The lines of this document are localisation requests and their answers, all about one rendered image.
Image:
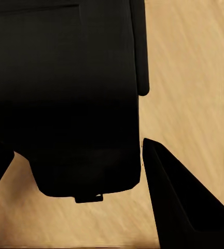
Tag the digital camera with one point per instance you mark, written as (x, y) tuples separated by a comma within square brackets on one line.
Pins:
[(71, 73)]

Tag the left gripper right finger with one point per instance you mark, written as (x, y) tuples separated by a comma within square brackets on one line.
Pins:
[(187, 215)]

